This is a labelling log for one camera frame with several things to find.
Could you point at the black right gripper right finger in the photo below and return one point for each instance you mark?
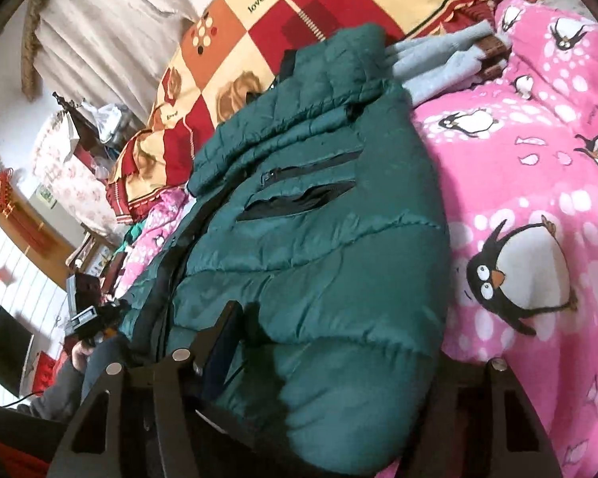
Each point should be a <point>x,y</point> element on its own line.
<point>477,421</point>

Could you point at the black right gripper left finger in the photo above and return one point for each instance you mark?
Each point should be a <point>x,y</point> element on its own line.
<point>150,420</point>

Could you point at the dark green puffer jacket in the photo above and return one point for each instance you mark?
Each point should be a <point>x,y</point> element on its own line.
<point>318,209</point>

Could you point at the dark sleeve forearm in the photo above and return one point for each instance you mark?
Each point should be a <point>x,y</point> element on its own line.
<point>60,402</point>

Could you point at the person's left hand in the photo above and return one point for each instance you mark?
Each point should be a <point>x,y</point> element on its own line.
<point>81,351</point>

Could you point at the black monitor screen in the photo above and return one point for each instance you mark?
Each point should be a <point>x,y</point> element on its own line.
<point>15,346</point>

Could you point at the green cloth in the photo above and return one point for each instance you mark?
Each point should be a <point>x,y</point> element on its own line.
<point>131,236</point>

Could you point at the red chinese knot decoration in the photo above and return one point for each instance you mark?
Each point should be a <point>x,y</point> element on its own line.
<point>23,223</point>

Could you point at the pink penguin blanket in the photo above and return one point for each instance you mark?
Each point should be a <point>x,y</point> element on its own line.
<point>517,162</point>

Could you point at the beige curtain fabric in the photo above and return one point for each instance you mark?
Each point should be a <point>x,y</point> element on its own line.
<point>103,51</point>

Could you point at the red orange rose quilt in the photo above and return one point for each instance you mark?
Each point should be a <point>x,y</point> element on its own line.
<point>234,50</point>

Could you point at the grey folded sweatshirt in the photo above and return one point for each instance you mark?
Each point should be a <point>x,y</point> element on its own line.
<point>431,66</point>

